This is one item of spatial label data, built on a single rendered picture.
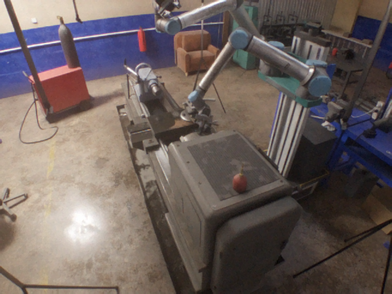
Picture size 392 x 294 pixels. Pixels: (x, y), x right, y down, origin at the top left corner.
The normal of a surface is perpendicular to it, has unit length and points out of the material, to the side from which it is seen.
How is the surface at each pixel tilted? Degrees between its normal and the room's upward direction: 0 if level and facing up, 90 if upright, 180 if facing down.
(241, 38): 87
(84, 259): 0
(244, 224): 0
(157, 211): 0
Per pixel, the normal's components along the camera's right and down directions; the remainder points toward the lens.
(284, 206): 0.00, -0.77
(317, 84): -0.16, 0.65
